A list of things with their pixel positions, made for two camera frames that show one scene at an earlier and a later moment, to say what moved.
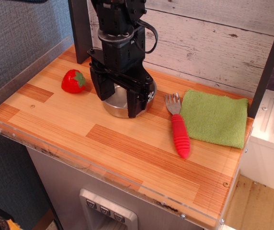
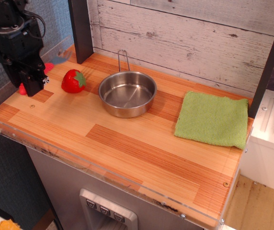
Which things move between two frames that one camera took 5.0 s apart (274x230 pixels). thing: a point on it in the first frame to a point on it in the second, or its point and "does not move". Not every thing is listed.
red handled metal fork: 174,106 to 62,55
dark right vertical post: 273,55 does not move
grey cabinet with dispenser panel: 81,199 does not move
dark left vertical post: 81,28 does not move
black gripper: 122,62 to 22,51
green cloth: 215,120 does not move
